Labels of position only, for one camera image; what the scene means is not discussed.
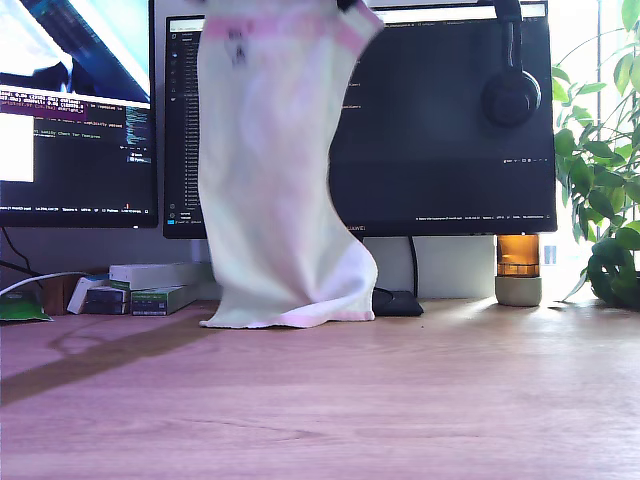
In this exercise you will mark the pastel white terry tea towel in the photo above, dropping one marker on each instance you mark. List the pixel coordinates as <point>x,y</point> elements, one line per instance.
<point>270,200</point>

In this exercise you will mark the black Huawei computer monitor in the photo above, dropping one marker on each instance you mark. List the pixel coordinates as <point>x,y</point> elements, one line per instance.
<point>450,150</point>

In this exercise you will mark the black over-ear headphones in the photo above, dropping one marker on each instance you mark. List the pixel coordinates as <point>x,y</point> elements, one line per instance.
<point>510,100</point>

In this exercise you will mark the black monitor with terminal window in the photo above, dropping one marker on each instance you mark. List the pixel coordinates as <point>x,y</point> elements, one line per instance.
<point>75,190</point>

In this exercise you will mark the amber glass jar grey base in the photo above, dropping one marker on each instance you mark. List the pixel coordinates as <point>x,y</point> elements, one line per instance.
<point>518,257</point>

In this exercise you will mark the green and white box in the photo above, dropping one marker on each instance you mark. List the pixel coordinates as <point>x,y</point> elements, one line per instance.
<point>150,302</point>

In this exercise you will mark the small dark flat box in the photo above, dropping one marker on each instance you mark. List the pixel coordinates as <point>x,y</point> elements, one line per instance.
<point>107,308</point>
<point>107,296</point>

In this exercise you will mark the small white blue box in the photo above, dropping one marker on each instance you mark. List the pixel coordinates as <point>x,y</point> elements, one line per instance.
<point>80,296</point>

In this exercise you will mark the brown cardboard box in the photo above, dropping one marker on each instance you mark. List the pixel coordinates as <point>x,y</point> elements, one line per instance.
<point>55,296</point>

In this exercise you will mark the green plastic packet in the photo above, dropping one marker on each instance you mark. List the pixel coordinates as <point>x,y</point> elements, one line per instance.
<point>20,307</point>

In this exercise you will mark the green leafy houseplant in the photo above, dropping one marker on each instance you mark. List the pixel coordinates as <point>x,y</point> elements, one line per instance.
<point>607,267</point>

